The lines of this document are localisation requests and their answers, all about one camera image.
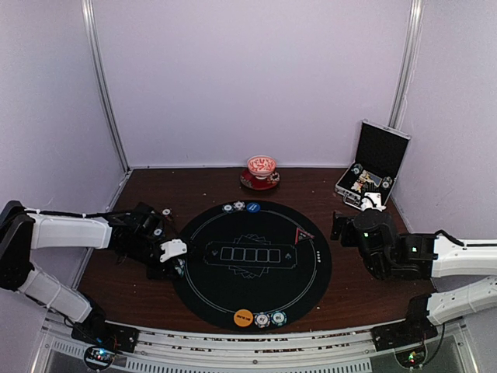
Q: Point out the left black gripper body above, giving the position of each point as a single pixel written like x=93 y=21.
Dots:
x=140 y=250

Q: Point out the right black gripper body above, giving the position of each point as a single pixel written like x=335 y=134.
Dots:
x=349 y=240

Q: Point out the triangular all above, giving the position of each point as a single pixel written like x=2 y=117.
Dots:
x=302 y=235

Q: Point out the blue small blind button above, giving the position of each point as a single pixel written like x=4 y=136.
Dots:
x=253 y=207

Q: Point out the orange big blind button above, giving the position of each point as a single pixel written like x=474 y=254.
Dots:
x=243 y=318

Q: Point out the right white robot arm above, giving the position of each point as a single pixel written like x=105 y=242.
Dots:
x=435 y=255

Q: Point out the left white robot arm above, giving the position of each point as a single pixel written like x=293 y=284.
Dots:
x=25 y=230

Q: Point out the chip roll in case right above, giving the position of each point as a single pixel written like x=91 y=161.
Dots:
x=387 y=183

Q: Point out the chip roll in case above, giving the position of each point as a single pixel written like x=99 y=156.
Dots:
x=357 y=169
x=387 y=183

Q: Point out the playing card deck in case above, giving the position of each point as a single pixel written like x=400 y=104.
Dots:
x=367 y=177

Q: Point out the chip roll in case left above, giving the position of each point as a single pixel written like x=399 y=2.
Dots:
x=357 y=169

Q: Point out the aluminium poker case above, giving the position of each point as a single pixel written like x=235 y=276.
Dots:
x=381 y=151

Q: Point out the round black poker mat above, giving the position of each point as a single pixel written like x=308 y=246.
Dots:
x=246 y=260

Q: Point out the red patterned bowl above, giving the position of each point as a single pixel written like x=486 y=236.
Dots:
x=261 y=166

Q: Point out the red floral saucer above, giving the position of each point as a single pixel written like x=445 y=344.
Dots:
x=255 y=183

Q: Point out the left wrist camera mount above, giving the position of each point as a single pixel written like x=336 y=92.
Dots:
x=172 y=248

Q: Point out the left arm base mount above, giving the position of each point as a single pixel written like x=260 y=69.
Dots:
x=106 y=340

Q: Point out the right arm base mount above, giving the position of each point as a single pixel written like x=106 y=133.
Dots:
x=407 y=339

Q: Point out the right aluminium frame post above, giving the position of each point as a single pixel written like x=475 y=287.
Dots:
x=407 y=63

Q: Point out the aluminium frame post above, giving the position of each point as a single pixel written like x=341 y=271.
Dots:
x=92 y=35
x=407 y=63

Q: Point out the left aluminium frame post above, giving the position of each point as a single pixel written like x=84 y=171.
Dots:
x=92 y=35

